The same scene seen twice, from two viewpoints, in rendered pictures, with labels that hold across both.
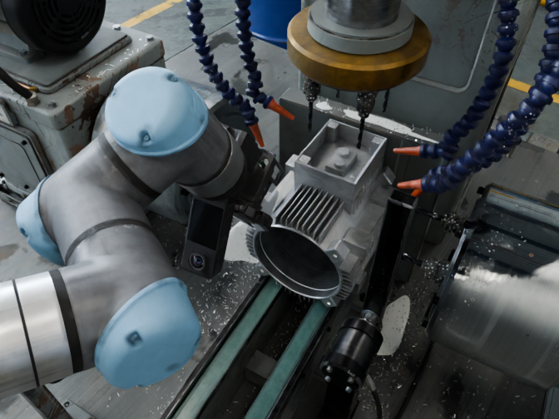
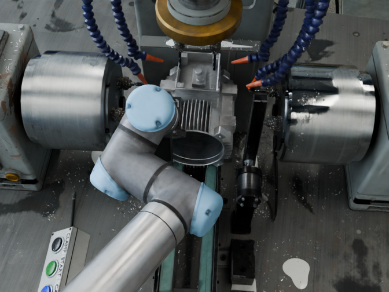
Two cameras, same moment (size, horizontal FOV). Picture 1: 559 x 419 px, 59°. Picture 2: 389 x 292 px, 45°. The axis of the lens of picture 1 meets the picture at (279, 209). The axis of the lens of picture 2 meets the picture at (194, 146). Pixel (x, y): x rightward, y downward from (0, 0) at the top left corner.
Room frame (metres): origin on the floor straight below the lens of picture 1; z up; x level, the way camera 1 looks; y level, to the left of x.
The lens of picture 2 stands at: (-0.11, 0.24, 1.98)
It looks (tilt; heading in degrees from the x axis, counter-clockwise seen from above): 57 degrees down; 334
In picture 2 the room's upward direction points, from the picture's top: straight up
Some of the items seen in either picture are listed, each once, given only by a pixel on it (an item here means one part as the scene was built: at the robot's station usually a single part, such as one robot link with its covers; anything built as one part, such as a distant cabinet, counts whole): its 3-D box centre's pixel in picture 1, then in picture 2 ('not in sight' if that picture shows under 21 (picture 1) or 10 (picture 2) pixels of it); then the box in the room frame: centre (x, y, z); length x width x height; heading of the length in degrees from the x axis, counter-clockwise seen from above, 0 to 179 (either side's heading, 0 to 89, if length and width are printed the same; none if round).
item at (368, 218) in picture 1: (324, 222); (196, 116); (0.54, -0.08, 1.01); 0.20 x 0.19 x 0.19; 150
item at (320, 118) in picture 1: (360, 180); (200, 78); (0.69, -0.16, 0.97); 0.30 x 0.11 x 0.34; 61
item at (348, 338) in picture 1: (409, 302); (260, 144); (0.44, -0.22, 0.92); 0.45 x 0.13 x 0.24; 151
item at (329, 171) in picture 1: (339, 166); (198, 80); (0.58, -0.10, 1.11); 0.12 x 0.11 x 0.07; 150
